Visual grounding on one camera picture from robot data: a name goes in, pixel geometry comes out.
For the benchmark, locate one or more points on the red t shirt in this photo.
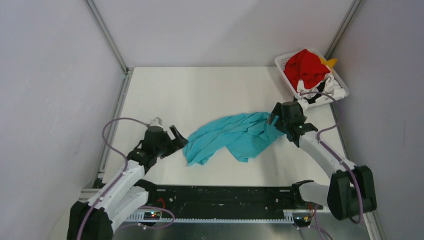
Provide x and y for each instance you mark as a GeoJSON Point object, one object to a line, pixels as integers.
{"type": "Point", "coordinates": [305, 66]}

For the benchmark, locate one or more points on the right controller board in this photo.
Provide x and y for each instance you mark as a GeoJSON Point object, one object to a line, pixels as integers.
{"type": "Point", "coordinates": [302, 221]}

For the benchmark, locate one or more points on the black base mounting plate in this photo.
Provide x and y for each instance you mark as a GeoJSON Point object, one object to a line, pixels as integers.
{"type": "Point", "coordinates": [223, 202]}

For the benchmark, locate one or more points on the controller board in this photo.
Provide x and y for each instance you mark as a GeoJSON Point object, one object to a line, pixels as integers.
{"type": "Point", "coordinates": [152, 215]}
{"type": "Point", "coordinates": [302, 221]}

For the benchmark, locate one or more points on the white plastic laundry basket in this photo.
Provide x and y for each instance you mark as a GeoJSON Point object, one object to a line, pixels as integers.
{"type": "Point", "coordinates": [280, 62]}

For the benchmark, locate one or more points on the left controller board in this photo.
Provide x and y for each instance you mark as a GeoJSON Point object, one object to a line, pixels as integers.
{"type": "Point", "coordinates": [152, 215]}

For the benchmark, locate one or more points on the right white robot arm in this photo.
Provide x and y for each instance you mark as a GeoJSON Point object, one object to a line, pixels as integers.
{"type": "Point", "coordinates": [351, 191]}

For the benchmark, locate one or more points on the teal t shirt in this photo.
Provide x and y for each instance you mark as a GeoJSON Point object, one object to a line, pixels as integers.
{"type": "Point", "coordinates": [244, 135]}

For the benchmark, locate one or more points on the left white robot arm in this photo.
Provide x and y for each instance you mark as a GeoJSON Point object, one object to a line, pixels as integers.
{"type": "Point", "coordinates": [101, 215]}

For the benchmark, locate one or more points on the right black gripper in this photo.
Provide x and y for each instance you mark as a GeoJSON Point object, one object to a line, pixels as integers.
{"type": "Point", "coordinates": [278, 123]}

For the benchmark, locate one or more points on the yellow t shirt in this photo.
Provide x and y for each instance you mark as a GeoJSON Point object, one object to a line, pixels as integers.
{"type": "Point", "coordinates": [329, 63]}

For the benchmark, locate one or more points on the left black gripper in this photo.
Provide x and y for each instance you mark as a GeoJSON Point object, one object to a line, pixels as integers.
{"type": "Point", "coordinates": [179, 141]}

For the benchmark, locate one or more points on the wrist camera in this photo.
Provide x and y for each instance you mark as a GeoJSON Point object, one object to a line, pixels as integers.
{"type": "Point", "coordinates": [156, 123]}
{"type": "Point", "coordinates": [304, 104]}

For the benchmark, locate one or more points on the white slotted cable duct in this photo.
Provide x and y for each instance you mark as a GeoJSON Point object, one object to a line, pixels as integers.
{"type": "Point", "coordinates": [140, 217]}

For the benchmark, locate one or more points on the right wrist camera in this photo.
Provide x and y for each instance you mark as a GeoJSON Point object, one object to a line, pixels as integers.
{"type": "Point", "coordinates": [304, 104]}

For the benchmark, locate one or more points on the white and black t shirt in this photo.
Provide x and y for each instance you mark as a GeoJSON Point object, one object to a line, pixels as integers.
{"type": "Point", "coordinates": [318, 94]}

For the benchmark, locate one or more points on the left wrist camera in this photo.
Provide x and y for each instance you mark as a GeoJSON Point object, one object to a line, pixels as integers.
{"type": "Point", "coordinates": [156, 123]}

